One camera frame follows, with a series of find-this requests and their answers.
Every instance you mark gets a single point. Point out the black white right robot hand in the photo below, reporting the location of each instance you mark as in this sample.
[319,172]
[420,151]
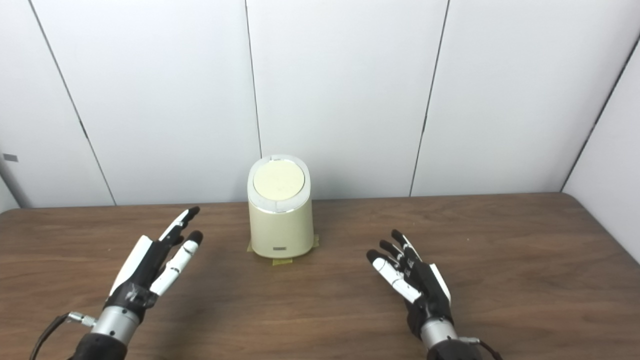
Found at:
[425,290]

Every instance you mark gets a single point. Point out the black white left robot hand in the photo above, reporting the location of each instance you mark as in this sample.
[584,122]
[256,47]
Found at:
[142,270]

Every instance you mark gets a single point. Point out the cream-colored cylindrical bin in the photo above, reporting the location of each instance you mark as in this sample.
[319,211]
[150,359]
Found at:
[280,232]

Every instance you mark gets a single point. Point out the cream round bin lid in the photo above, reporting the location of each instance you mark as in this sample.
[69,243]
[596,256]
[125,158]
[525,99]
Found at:
[278,180]

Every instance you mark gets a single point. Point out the yellow tape piece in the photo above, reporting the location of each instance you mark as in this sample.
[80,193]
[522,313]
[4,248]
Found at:
[282,261]

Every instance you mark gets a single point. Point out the small gray wall tag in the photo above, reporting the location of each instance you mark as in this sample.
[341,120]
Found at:
[10,158]

